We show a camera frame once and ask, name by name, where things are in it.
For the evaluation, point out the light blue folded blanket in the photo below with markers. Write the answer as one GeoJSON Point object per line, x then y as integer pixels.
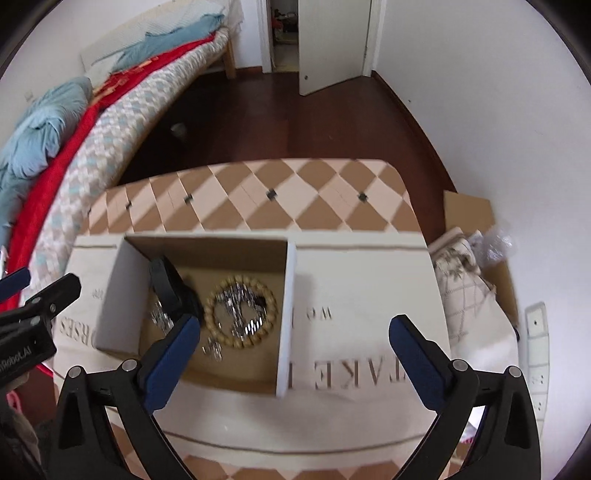
{"type": "Point", "coordinates": [171, 41]}

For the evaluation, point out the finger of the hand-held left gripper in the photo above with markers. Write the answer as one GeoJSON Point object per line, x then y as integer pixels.
{"type": "Point", "coordinates": [14, 282]}
{"type": "Point", "coordinates": [55, 293]}

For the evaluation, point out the white power strip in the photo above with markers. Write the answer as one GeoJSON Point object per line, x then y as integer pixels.
{"type": "Point", "coordinates": [535, 350]}

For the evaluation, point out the dark fleece clothing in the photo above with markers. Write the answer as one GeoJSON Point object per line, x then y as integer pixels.
{"type": "Point", "coordinates": [23, 443]}

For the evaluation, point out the flat cardboard sheet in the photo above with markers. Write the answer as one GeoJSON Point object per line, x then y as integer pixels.
{"type": "Point", "coordinates": [466, 207]}

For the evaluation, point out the wooden bed frame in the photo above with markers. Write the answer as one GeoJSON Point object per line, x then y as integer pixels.
{"type": "Point", "coordinates": [229, 55]}

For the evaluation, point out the clear plastic bag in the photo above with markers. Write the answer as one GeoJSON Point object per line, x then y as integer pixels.
{"type": "Point", "coordinates": [494, 244]}

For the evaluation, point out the white pillow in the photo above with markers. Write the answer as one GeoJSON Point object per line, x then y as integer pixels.
{"type": "Point", "coordinates": [138, 27]}

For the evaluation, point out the light blue duvet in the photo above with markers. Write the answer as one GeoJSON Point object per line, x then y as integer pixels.
{"type": "Point", "coordinates": [37, 120]}

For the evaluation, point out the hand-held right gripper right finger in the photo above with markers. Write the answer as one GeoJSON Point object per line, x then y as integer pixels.
{"type": "Point", "coordinates": [415, 360]}

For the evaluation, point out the white door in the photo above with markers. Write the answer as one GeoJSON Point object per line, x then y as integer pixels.
{"type": "Point", "coordinates": [332, 41]}

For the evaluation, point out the diamond pattern printed tablecloth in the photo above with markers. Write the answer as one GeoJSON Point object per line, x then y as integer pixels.
{"type": "Point", "coordinates": [351, 277]}

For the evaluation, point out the white patterned cloth bag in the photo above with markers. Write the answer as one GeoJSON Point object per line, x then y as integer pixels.
{"type": "Point", "coordinates": [466, 300]}

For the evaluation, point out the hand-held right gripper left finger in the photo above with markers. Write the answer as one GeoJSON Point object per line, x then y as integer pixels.
{"type": "Point", "coordinates": [173, 355]}

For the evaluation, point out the black smart band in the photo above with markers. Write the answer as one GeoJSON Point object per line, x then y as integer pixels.
{"type": "Point", "coordinates": [173, 286]}

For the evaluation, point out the bed with red blanket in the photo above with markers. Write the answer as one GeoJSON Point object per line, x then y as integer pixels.
{"type": "Point", "coordinates": [115, 124]}
{"type": "Point", "coordinates": [46, 184]}

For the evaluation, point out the cardboard box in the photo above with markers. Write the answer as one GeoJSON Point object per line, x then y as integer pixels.
{"type": "Point", "coordinates": [244, 364]}

